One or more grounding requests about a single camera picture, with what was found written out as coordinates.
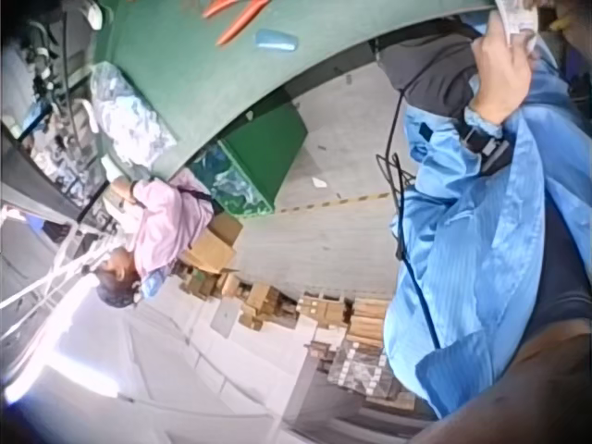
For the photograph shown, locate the person's legs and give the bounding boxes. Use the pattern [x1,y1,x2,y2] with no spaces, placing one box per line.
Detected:
[373,16,485,122]

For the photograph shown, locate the heap of clear plastic bags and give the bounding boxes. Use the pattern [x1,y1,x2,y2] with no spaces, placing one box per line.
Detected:
[89,61,179,170]

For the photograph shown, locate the black cable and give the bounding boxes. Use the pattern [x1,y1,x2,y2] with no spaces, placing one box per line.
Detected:
[375,20,443,351]

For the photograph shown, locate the person's left hand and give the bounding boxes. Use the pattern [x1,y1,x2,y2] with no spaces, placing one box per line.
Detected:
[466,11,541,128]

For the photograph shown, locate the green bin with plastic bags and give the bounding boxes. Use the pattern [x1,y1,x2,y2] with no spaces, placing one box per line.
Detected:
[188,98,310,219]

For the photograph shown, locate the white metal frame rack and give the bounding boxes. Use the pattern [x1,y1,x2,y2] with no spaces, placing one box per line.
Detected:
[0,203,119,327]

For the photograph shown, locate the stack of cardboard boxes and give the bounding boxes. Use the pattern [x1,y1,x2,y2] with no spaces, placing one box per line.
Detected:
[178,212,417,413]

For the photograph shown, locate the white paper packet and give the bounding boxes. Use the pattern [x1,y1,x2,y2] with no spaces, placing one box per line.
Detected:
[492,0,541,50]

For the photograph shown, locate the light blue oval case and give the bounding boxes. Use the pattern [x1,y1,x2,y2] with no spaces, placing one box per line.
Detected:
[253,28,300,54]

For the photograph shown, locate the black wrist band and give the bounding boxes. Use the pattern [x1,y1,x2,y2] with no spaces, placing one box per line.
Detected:
[456,105,512,176]

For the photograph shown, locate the orange handled pliers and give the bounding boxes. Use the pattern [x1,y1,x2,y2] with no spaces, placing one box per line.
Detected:
[201,0,272,47]

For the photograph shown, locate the cluttered equipment shelf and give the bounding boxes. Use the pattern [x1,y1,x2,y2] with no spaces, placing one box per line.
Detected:
[0,0,113,223]

